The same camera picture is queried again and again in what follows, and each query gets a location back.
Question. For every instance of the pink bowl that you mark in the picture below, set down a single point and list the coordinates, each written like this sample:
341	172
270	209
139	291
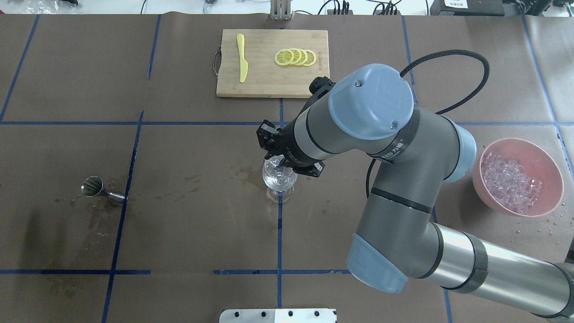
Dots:
538	164

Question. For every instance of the lemon slice front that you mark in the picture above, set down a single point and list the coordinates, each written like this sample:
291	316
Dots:
284	57

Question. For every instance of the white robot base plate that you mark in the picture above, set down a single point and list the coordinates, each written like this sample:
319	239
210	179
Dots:
287	315

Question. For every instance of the steel jigger cup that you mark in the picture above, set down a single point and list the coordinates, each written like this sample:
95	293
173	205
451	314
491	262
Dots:
93	186

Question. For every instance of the aluminium frame post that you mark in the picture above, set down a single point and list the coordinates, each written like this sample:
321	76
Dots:
280	10

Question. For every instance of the bamboo cutting board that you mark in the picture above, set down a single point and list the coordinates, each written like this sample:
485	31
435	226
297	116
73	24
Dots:
265	78

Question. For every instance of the yellow plastic knife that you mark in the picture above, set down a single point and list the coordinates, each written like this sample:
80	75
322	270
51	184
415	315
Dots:
243	63

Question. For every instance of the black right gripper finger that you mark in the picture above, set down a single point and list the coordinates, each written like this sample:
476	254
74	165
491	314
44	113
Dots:
284	165
267	134

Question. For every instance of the clear ice cubes pile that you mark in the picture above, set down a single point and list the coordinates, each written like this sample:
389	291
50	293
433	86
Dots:
506	180

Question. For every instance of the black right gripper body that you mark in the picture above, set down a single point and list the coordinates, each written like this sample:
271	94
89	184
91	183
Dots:
292	142

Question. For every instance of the lemon slice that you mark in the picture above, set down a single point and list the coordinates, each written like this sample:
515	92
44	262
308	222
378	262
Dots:
311	58
296	56
284	57
303	56

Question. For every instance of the clear wine glass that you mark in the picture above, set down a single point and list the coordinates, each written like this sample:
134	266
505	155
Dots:
279	179

